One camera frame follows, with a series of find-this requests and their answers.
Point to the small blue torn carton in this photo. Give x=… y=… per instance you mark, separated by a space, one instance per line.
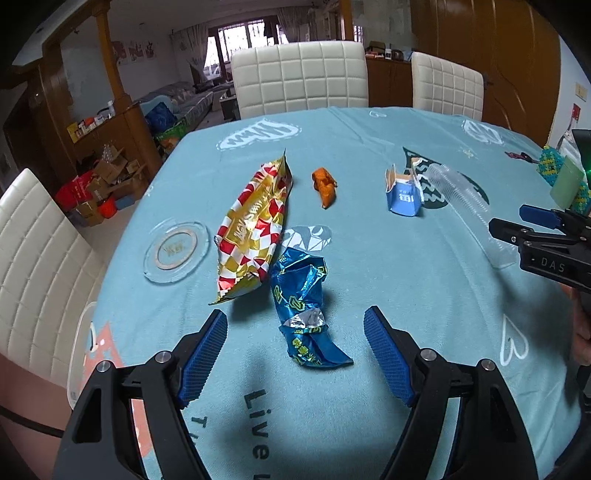
x=406 y=201

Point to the clear glass ashtray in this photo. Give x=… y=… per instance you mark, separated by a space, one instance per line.
x=178 y=249

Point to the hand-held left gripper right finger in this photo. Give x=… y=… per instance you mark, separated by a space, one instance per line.
x=390 y=360

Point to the person's right hand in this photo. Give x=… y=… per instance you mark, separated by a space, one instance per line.
x=579 y=332

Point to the patterned sheer curtain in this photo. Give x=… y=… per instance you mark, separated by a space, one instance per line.
x=198 y=50
x=295 y=25

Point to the pile of cardboard boxes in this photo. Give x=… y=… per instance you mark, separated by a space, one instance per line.
x=115 y=177

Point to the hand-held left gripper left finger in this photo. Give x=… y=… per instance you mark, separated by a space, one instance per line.
x=203 y=360

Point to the dark maroon small object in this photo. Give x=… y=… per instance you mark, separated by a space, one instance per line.
x=524 y=157

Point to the row of boxes and bottles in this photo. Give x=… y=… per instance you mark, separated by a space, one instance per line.
x=90 y=122

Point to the glass bottle with red cap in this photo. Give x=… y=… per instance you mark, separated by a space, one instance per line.
x=574 y=115

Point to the blue cushion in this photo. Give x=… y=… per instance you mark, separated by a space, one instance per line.
x=161 y=117

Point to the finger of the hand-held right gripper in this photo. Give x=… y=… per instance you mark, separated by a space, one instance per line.
x=540 y=215
x=505 y=230

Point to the green thermos flask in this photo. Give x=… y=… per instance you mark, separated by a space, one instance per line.
x=565 y=184

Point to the barred window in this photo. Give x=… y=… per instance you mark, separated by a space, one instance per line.
x=240 y=44

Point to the orange crumpled wrapper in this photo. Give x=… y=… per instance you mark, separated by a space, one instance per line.
x=324 y=187

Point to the grey patterned sofa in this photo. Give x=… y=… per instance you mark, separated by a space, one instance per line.
x=189 y=99

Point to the clutter of small containers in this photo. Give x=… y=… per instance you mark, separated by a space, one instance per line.
x=388 y=50

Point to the row of wall pictures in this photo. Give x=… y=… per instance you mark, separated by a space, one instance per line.
x=134 y=50

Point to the wooden door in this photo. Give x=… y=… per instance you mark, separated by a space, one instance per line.
x=517 y=55

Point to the red shopping bag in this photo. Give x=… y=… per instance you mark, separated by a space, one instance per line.
x=74 y=190

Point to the cream quilted leather chair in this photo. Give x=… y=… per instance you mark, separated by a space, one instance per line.
x=300 y=78
x=41 y=267
x=445 y=85

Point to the green patterned bag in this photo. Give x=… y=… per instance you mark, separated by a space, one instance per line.
x=170 y=138

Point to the blue foil wrapper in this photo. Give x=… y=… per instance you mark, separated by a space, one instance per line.
x=300 y=295

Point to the beige light switch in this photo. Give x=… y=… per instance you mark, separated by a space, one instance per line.
x=580 y=91

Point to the gold red snack bag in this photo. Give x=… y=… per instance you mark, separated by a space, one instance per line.
x=254 y=221

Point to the yellow green beaded tissue box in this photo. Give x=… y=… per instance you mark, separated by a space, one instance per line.
x=549 y=161

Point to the orange bucket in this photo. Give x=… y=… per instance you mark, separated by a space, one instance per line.
x=108 y=211

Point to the low wooden divider cabinet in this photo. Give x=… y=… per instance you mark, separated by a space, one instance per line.
x=390 y=83
x=134 y=134

